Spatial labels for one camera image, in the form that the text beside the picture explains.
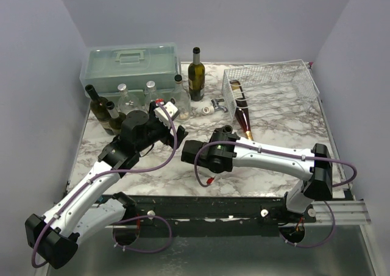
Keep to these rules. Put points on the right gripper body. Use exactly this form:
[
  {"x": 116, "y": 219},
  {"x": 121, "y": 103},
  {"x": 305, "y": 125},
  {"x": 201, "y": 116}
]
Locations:
[{"x": 220, "y": 134}]

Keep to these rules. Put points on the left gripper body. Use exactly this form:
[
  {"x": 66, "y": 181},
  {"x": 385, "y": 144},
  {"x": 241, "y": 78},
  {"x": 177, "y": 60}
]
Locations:
[{"x": 159, "y": 131}]

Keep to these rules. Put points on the clear bottle dark label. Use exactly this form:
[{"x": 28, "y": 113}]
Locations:
[{"x": 152, "y": 93}]

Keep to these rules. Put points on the clear glass wine bottle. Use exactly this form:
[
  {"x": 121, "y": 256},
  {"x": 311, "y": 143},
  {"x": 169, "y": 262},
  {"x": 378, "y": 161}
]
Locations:
[{"x": 181, "y": 99}]

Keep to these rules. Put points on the clear bottle red cap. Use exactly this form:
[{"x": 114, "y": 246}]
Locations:
[{"x": 127, "y": 102}]

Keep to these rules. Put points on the olive bottle silver cap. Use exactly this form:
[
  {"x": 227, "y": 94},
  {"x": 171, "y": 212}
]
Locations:
[{"x": 116, "y": 118}]

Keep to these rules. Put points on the dark green brown-label wine bottle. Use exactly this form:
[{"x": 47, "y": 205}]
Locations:
[{"x": 196, "y": 76}]

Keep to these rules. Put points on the dark green bottle black neck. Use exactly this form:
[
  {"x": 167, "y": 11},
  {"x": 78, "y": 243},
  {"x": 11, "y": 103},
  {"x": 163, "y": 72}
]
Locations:
[{"x": 97, "y": 106}]

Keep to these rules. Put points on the green bottle black cap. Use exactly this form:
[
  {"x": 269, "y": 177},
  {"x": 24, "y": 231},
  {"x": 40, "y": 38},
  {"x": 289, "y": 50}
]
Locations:
[{"x": 227, "y": 129}]

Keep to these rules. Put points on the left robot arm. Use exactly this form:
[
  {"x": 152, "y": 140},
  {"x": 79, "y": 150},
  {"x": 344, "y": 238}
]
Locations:
[{"x": 56, "y": 235}]

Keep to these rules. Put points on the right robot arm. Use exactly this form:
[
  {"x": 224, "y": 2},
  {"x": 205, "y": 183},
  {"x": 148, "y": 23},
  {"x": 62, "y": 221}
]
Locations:
[{"x": 226, "y": 150}]

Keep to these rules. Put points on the red bottle gold foil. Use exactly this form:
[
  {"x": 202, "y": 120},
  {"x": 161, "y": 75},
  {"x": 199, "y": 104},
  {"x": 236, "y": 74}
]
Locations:
[{"x": 242, "y": 111}]

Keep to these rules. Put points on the white plastic pipe fitting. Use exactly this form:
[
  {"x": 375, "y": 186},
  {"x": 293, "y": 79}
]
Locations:
[{"x": 207, "y": 110}]

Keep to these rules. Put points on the green plastic toolbox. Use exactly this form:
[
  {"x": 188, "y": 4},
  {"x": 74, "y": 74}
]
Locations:
[{"x": 106, "y": 67}]

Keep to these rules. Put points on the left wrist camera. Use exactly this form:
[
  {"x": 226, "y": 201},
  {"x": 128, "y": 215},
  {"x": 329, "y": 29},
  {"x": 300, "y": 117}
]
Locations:
[{"x": 167, "y": 113}]

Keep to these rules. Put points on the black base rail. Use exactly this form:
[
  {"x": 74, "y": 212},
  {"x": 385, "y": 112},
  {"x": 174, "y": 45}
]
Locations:
[{"x": 161, "y": 216}]

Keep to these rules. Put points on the white wire wine rack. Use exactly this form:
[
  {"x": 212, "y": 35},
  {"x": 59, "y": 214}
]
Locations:
[{"x": 271, "y": 89}]

